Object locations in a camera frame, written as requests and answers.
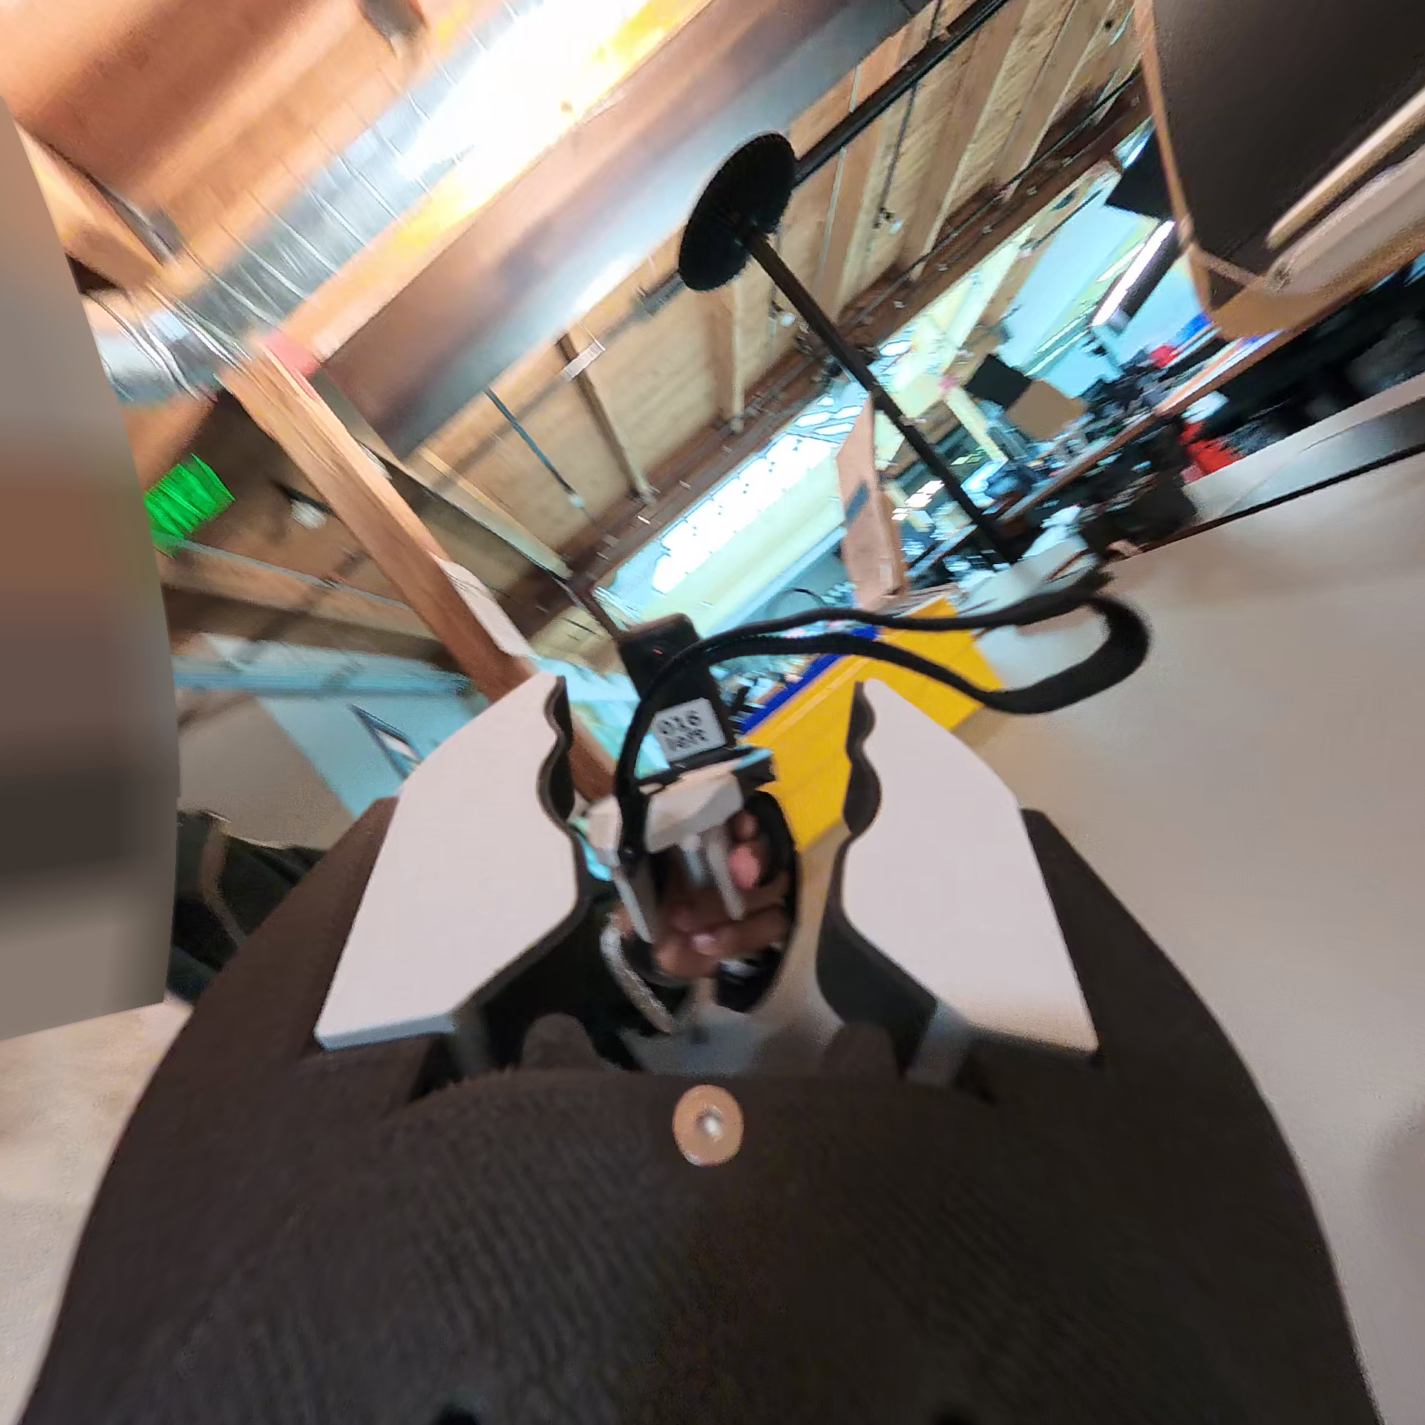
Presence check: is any green exit sign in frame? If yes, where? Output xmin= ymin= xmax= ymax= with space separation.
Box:
xmin=142 ymin=450 xmax=237 ymax=549

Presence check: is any black wrist strap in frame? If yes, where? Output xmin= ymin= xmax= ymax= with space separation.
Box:
xmin=611 ymin=593 xmax=1150 ymax=880

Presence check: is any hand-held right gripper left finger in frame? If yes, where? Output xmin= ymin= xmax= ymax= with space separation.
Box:
xmin=314 ymin=668 xmax=589 ymax=1051

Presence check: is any grey desk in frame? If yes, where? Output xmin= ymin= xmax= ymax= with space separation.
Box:
xmin=768 ymin=372 xmax=1425 ymax=1425

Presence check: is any silver ventilation duct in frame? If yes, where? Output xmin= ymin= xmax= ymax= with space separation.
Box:
xmin=83 ymin=111 xmax=524 ymax=406

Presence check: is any person's left hand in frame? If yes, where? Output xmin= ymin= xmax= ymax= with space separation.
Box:
xmin=655 ymin=815 xmax=799 ymax=983

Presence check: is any cardboard sign board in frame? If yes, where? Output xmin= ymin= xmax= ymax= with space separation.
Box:
xmin=833 ymin=398 xmax=913 ymax=605

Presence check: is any white notice sheet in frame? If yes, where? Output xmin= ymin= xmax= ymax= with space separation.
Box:
xmin=438 ymin=556 xmax=538 ymax=659

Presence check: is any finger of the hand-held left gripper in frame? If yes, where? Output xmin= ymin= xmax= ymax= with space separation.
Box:
xmin=582 ymin=791 xmax=660 ymax=944
xmin=643 ymin=747 xmax=779 ymax=925

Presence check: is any yellow plastic bin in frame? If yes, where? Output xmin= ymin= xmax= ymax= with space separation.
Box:
xmin=741 ymin=598 xmax=999 ymax=842

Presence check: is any black pole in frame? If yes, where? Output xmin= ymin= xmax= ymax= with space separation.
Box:
xmin=677 ymin=130 xmax=1031 ymax=562

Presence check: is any wooden pillar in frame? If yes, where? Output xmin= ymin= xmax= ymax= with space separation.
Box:
xmin=217 ymin=344 xmax=619 ymax=802

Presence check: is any silver watch band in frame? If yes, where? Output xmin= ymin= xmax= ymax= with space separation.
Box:
xmin=599 ymin=925 xmax=679 ymax=1034

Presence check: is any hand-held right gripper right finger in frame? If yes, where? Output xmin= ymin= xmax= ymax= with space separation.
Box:
xmin=816 ymin=678 xmax=1099 ymax=1083

